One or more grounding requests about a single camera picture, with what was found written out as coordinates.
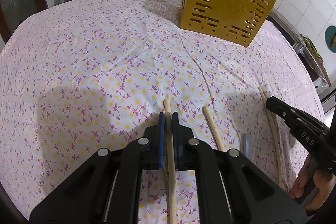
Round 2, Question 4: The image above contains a yellow perforated utensil holder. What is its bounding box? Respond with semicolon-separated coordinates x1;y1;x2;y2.
179;0;276;47

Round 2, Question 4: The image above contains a floral pink tablecloth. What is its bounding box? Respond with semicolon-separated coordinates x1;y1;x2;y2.
1;0;325;219

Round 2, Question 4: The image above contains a wooden chopstick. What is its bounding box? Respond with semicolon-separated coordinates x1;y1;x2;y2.
202;106;225;152
258;86;283;187
163;98;177;223

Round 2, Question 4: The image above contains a person's right hand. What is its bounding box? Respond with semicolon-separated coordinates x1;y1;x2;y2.
288;155;336;212

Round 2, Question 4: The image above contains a light blue handled utensil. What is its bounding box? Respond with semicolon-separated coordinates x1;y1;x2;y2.
241;133;253;161

